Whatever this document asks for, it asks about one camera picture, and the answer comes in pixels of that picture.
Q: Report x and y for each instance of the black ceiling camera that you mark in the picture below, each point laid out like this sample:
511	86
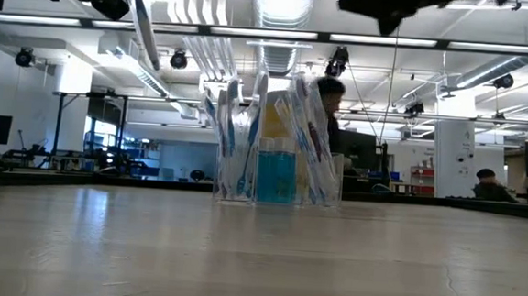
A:
179	59
24	57
414	107
504	81

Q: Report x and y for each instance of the silver ceiling air duct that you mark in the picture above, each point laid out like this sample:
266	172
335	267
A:
279	57

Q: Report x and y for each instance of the person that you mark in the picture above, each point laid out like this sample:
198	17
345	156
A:
491	189
333	97

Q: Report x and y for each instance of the red storage shelf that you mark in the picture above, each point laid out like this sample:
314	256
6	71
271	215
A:
422	190

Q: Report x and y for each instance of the black overhead rig camera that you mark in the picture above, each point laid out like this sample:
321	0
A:
338	63

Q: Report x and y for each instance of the clear acrylic organizer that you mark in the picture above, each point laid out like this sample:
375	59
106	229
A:
335	180

